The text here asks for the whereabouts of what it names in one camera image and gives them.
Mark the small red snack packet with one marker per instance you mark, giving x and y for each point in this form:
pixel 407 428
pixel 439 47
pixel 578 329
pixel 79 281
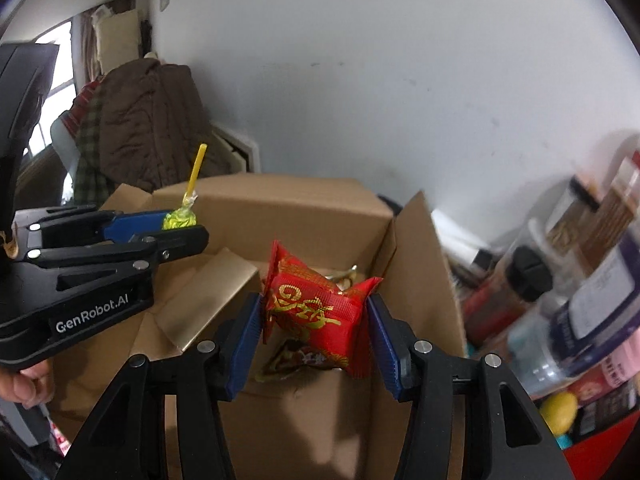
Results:
pixel 359 293

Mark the clear jar navy label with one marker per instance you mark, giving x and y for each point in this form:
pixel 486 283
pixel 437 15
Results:
pixel 547 352

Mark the window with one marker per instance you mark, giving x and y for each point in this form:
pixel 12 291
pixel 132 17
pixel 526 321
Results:
pixel 62 91

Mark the gold rectangular box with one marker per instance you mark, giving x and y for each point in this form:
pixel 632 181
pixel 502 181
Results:
pixel 213 294

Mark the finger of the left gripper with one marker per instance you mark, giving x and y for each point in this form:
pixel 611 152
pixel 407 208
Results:
pixel 100 224
pixel 77 250

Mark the open cardboard box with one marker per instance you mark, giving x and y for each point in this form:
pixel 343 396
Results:
pixel 301 415

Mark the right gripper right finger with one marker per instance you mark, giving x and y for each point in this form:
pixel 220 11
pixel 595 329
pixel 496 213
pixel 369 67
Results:
pixel 504 436

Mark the person's left hand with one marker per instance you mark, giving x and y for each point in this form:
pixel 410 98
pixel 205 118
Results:
pixel 29 387

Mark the red cylindrical canister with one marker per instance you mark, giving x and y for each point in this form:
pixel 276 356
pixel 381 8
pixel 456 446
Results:
pixel 590 458

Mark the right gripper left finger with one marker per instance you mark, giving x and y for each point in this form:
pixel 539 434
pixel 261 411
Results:
pixel 124 436

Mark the brown green nut packets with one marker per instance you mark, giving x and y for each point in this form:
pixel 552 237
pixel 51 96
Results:
pixel 317 319

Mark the yellow green pear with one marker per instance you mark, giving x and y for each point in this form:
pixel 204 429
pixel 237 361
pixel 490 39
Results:
pixel 559 412

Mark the brown jacket pile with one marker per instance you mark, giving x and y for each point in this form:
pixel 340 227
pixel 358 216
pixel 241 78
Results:
pixel 152 122

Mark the yellow green lollipop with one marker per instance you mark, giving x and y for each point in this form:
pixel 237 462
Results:
pixel 184 216

